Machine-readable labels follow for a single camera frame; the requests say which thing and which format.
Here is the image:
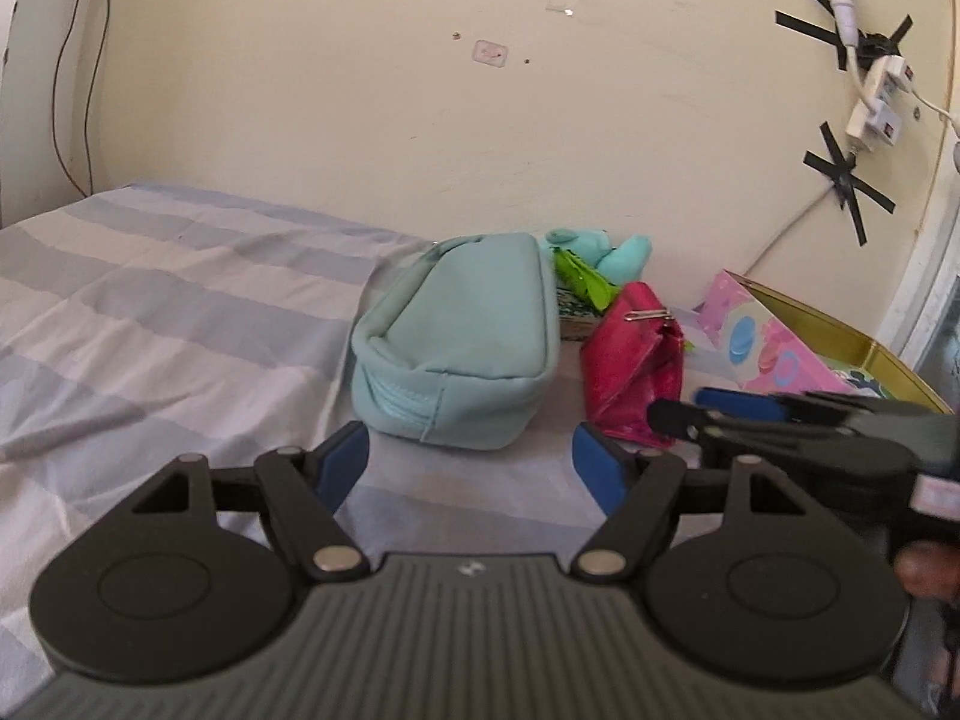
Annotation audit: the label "magenta zip wallet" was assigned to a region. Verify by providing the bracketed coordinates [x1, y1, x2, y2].
[579, 281, 685, 449]

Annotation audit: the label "light teal fabric pouch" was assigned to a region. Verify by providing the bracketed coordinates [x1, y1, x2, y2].
[350, 232, 562, 450]

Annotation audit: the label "teal plush teddy bear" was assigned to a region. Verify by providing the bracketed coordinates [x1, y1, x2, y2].
[542, 227, 652, 286]

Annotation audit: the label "floral small coin pouch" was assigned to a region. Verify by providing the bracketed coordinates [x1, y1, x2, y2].
[556, 289, 602, 343]

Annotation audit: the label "person's right hand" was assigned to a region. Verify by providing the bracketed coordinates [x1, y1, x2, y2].
[893, 541, 960, 603]

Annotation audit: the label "pink macaron biscuit tin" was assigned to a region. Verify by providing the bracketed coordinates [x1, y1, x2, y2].
[697, 271, 950, 413]

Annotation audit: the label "striped blue bed sheet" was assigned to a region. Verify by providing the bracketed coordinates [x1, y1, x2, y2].
[2, 185, 601, 709]

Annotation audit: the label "black tape cross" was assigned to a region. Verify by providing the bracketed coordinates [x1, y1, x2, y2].
[804, 122, 896, 247]

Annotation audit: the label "white power strip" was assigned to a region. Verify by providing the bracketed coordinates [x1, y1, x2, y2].
[846, 55, 914, 151]

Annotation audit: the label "black upper tape strips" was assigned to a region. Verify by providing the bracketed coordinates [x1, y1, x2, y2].
[775, 0, 914, 71]

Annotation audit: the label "grey power cable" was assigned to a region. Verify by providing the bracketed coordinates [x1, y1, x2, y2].
[742, 148, 861, 280]

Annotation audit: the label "red black wall wires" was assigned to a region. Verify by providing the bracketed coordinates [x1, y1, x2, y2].
[49, 0, 114, 200]

